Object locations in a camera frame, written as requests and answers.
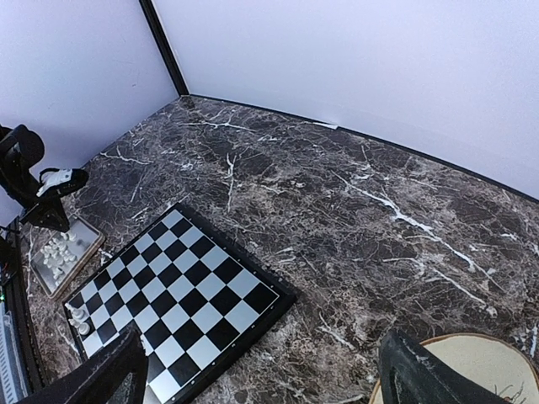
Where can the black grey chessboard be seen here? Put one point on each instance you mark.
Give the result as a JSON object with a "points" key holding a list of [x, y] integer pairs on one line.
{"points": [[199, 302]]}

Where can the round wooden bird coaster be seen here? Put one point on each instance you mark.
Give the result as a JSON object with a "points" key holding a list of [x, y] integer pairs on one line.
{"points": [[463, 370]]}

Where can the white rook chess piece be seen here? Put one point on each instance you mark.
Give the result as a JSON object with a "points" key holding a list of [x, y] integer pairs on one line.
{"points": [[78, 314]]}

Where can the metal tray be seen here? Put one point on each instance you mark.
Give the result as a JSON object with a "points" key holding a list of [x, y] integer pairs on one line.
{"points": [[88, 240]]}

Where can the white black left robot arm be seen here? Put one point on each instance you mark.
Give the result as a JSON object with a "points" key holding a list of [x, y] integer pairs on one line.
{"points": [[21, 149]]}

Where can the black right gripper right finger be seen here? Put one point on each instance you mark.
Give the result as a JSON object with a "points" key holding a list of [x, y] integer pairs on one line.
{"points": [[425, 374]]}

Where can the white slotted cable duct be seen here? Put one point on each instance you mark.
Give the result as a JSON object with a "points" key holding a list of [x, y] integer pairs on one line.
{"points": [[9, 392]]}

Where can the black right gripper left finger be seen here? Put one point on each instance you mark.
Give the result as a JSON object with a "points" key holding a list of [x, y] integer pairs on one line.
{"points": [[97, 379]]}

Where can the white chess piece cluster left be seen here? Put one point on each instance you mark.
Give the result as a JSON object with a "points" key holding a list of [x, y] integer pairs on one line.
{"points": [[53, 256]]}

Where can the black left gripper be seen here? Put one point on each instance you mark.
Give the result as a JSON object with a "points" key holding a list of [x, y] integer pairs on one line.
{"points": [[48, 214]]}

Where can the white chess piece cluster right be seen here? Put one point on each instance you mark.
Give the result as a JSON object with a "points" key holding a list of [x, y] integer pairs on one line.
{"points": [[65, 246]]}

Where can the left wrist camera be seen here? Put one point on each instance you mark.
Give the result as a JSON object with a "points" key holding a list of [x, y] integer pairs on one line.
{"points": [[58, 183]]}

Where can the white chess piece cluster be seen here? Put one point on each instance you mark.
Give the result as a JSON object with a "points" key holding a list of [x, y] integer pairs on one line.
{"points": [[53, 256], [65, 246]]}

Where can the black left frame post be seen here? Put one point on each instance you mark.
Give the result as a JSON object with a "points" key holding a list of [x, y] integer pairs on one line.
{"points": [[164, 48]]}

